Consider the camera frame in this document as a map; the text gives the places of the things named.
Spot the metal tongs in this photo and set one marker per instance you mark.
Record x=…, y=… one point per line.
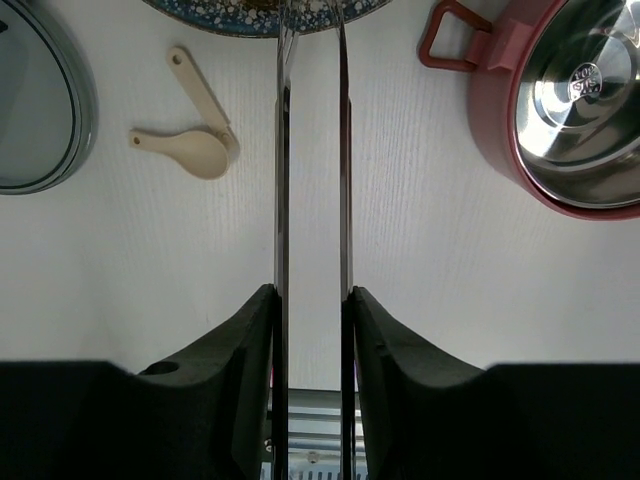
x=286, y=47

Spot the speckled ceramic plate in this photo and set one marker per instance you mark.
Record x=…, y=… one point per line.
x=246, y=19

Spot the pink lunch container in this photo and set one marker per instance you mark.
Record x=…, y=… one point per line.
x=553, y=99

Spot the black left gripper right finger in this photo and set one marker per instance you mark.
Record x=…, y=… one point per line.
x=429, y=415

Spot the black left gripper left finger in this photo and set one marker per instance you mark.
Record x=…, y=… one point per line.
x=197, y=414

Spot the grey glass pot lid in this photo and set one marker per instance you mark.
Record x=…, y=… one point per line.
x=49, y=106

